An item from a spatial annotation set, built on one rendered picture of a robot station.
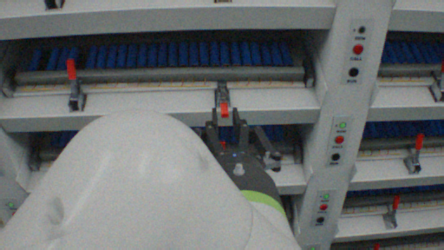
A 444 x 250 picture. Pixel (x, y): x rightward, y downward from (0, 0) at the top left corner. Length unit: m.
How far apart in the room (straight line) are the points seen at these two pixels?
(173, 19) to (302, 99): 0.28
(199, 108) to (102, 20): 0.22
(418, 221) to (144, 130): 0.93
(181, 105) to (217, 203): 0.46
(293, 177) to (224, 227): 0.59
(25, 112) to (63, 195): 0.55
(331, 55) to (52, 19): 0.46
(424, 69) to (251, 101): 0.37
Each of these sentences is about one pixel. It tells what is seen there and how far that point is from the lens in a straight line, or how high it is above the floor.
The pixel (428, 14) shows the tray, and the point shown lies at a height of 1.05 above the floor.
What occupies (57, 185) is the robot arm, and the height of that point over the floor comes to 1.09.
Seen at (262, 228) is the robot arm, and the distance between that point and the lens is 0.25.
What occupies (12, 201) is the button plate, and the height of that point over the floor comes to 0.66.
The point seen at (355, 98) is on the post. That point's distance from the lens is 0.70.
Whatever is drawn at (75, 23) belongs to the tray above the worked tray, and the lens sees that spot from 0.62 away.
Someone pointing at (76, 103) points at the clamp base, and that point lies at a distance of 0.71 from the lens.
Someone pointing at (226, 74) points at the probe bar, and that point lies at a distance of 0.69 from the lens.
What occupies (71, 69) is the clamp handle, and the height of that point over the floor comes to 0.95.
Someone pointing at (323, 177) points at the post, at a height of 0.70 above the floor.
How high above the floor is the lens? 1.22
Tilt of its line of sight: 34 degrees down
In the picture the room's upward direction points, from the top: straight up
